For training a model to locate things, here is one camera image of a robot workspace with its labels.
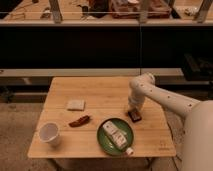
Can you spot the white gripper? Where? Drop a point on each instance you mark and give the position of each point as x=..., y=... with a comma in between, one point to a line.
x=135, y=102

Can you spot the dark brown eraser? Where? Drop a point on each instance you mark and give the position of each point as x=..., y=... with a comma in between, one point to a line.
x=134, y=115

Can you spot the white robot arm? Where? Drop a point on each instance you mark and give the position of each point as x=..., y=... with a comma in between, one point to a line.
x=197, y=147

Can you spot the white tube on plate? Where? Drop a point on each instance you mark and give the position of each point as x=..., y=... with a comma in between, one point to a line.
x=117, y=137

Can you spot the green plate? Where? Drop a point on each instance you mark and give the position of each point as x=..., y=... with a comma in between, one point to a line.
x=106, y=144

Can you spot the red-brown chili pepper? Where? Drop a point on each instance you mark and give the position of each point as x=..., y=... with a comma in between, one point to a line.
x=81, y=121

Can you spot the wooden folding table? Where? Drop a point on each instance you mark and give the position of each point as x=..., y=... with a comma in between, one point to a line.
x=105, y=98

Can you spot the black box at right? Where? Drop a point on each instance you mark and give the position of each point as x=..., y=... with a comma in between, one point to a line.
x=197, y=68

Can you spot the white paper cup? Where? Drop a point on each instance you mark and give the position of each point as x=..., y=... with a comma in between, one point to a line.
x=49, y=133

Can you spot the long background shelf bench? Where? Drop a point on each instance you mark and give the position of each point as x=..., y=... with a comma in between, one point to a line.
x=13, y=77

